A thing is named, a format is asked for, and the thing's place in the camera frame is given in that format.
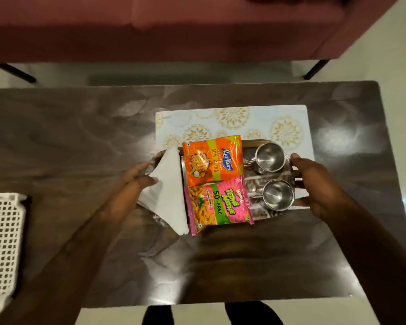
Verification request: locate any person's right hand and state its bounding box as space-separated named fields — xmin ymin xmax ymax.
xmin=289 ymin=153 xmax=348 ymax=223

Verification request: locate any person's left hand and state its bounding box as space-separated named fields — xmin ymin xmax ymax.
xmin=101 ymin=162 xmax=159 ymax=226

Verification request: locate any white paper napkin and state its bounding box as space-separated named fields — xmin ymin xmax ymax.
xmin=138 ymin=147 xmax=190 ymax=236

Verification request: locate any brown wooden serving tray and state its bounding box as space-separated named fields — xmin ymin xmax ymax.
xmin=145 ymin=139 xmax=309 ymax=228

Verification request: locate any person's left forearm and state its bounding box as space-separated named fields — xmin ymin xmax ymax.
xmin=0 ymin=207 xmax=123 ymax=325

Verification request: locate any person's right forearm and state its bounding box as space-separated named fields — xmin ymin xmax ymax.
xmin=325 ymin=199 xmax=406 ymax=325

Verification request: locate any steel mug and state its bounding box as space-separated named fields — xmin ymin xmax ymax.
xmin=251 ymin=179 xmax=296 ymax=212
xmin=245 ymin=142 xmax=290 ymax=175

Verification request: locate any orange snack packet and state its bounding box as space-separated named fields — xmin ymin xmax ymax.
xmin=182 ymin=135 xmax=245 ymax=187

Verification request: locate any floral print placemat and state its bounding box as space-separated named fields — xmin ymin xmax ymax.
xmin=155 ymin=104 xmax=315 ymax=210

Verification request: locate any pink snack packet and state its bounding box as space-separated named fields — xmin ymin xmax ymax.
xmin=184 ymin=176 xmax=254 ymax=236

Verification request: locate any person's left leg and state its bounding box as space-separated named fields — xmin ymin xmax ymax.
xmin=141 ymin=305 xmax=175 ymax=325

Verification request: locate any person's leg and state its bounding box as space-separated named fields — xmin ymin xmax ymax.
xmin=141 ymin=305 xmax=175 ymax=325
xmin=224 ymin=302 xmax=285 ymax=325

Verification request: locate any maroon sofa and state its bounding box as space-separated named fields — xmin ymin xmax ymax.
xmin=0 ymin=0 xmax=402 ymax=84

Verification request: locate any person's right leg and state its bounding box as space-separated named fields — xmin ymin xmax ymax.
xmin=224 ymin=302 xmax=285 ymax=325

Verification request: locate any white plastic basket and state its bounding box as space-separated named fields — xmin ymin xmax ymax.
xmin=0 ymin=192 xmax=28 ymax=319

